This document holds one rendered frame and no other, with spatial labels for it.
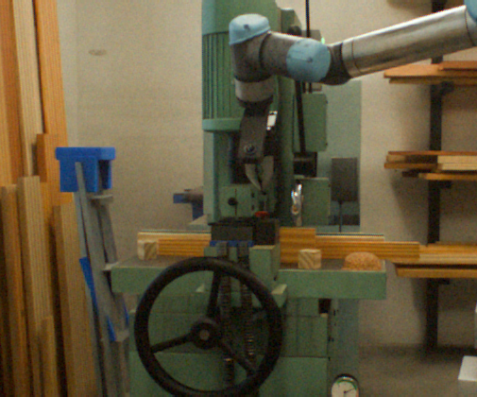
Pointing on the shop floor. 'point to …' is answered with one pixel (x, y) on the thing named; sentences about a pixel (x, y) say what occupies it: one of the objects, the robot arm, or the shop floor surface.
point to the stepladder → (97, 257)
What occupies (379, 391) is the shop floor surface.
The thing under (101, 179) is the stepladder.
